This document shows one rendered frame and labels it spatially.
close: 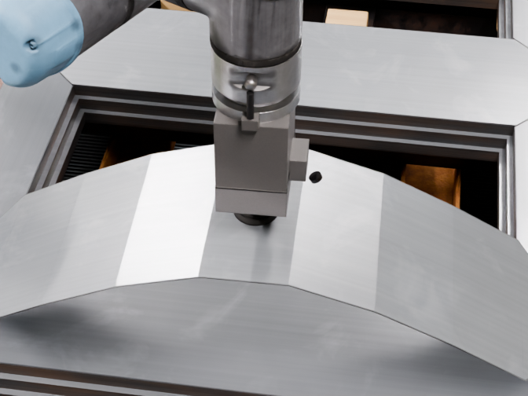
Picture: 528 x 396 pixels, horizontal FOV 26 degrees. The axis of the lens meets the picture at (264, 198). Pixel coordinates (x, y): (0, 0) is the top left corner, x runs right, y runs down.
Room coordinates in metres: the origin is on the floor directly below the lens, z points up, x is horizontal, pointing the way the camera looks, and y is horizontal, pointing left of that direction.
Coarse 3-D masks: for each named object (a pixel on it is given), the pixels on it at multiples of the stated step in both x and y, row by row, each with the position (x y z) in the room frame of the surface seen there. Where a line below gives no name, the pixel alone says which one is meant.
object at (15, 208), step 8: (16, 208) 0.86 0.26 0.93; (8, 216) 0.85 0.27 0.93; (16, 216) 0.85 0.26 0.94; (0, 224) 0.84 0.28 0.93; (8, 224) 0.84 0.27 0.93; (0, 232) 0.83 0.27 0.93; (8, 232) 0.82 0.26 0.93; (0, 240) 0.82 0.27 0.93; (0, 248) 0.80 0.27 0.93; (0, 256) 0.79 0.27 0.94
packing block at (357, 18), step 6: (330, 12) 1.39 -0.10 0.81; (336, 12) 1.39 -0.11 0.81; (342, 12) 1.39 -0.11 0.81; (348, 12) 1.39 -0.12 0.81; (354, 12) 1.39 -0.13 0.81; (360, 12) 1.39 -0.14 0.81; (366, 12) 1.39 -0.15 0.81; (330, 18) 1.37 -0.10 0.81; (336, 18) 1.37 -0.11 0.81; (342, 18) 1.37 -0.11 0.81; (348, 18) 1.37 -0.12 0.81; (354, 18) 1.37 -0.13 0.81; (360, 18) 1.37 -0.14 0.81; (366, 18) 1.37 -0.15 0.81; (348, 24) 1.36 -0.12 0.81; (354, 24) 1.36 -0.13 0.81; (360, 24) 1.36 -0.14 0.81; (366, 24) 1.36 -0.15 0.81
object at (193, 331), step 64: (448, 0) 1.40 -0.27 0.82; (64, 128) 1.09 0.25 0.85; (192, 128) 1.12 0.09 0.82; (320, 128) 1.10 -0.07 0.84; (384, 128) 1.09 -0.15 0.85; (448, 128) 1.09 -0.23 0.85; (512, 128) 1.07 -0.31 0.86; (512, 192) 0.97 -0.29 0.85; (0, 320) 0.76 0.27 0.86; (64, 320) 0.76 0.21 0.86; (128, 320) 0.76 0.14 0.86; (192, 320) 0.76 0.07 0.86; (256, 320) 0.76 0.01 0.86; (320, 320) 0.76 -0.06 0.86; (384, 320) 0.76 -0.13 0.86; (0, 384) 0.70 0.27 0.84; (64, 384) 0.69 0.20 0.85; (128, 384) 0.69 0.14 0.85; (192, 384) 0.68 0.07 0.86; (256, 384) 0.68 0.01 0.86; (320, 384) 0.68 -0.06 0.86; (384, 384) 0.68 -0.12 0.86; (448, 384) 0.68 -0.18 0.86; (512, 384) 0.68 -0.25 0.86
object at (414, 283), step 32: (384, 192) 0.81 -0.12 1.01; (416, 192) 0.82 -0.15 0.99; (384, 224) 0.76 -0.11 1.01; (416, 224) 0.78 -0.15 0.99; (448, 224) 0.80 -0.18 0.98; (384, 256) 0.72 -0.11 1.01; (416, 256) 0.74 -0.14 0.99; (448, 256) 0.75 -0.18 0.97; (384, 288) 0.68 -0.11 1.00; (416, 288) 0.70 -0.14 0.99; (448, 288) 0.71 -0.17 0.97; (416, 320) 0.66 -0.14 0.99; (448, 320) 0.67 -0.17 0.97
